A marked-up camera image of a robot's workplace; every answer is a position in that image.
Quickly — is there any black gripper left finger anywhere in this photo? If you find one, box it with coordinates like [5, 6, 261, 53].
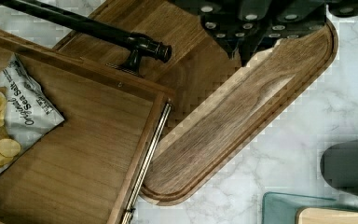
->
[168, 0, 239, 59]

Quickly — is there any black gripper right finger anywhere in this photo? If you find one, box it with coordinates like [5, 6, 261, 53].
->
[238, 0, 358, 65]

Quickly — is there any wooden drawer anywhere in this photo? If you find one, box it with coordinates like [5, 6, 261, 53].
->
[0, 30, 174, 224]

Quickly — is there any wooden cutting board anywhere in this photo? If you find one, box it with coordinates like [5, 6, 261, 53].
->
[52, 0, 339, 207]

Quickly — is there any dark grey rounded object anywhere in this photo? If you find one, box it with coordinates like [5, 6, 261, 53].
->
[320, 140, 358, 196]

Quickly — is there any teal tray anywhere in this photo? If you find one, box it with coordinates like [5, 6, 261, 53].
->
[262, 191, 358, 224]

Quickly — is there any light wooden block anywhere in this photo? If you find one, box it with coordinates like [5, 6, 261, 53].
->
[296, 207, 358, 224]

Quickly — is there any white sea salt chips bag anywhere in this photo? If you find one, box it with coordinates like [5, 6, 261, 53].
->
[0, 55, 64, 174]

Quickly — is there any black metal drawer handle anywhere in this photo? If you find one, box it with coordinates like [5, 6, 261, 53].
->
[0, 0, 172, 77]

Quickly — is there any metal drawer slide rail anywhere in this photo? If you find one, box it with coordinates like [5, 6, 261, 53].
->
[120, 103, 172, 224]

